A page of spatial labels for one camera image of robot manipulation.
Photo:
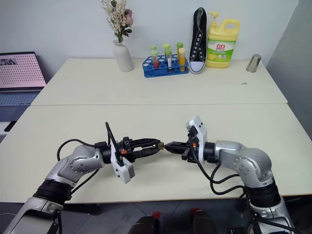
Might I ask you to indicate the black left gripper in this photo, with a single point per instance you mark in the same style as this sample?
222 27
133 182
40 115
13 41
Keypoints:
128 146

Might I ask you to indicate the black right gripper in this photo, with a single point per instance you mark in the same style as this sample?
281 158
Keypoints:
192 152

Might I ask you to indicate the brass padlock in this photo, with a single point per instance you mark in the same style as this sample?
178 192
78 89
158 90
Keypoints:
160 145

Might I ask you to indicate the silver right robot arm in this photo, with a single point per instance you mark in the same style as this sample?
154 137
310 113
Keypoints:
253 158

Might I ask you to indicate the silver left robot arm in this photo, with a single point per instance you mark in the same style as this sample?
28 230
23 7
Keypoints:
80 162

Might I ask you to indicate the blue test tube rack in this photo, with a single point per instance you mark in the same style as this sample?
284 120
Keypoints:
158 73

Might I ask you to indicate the green-capped white-label test tube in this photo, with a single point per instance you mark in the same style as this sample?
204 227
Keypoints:
169 61

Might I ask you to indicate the green-capped red liquid tube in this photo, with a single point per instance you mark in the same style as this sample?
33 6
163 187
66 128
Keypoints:
154 59

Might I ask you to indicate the white ceramic vase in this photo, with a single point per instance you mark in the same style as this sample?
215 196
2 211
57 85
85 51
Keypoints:
124 58

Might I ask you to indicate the green-capped orange liquid tube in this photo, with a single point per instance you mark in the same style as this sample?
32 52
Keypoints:
179 52

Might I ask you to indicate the green-capped empty test tube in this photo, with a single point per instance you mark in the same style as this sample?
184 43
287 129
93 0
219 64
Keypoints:
152 47
166 46

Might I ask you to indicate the yellow dish soap bottle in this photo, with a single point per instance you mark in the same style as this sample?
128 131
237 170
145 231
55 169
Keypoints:
220 53

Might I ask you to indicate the black canvas sneaker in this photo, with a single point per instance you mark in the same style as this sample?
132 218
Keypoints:
198 44

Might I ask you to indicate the metal cup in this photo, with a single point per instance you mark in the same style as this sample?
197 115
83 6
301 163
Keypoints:
253 64

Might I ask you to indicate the dried flower bouquet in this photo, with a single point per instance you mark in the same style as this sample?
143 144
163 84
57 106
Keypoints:
117 17

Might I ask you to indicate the open laptop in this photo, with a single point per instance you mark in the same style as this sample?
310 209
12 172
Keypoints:
19 73

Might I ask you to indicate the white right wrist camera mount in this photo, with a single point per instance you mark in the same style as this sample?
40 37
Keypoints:
202 136

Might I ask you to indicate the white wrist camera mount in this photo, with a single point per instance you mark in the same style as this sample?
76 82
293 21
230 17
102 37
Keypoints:
202 136
124 173

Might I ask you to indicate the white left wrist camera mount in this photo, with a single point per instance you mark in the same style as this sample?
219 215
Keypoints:
124 173

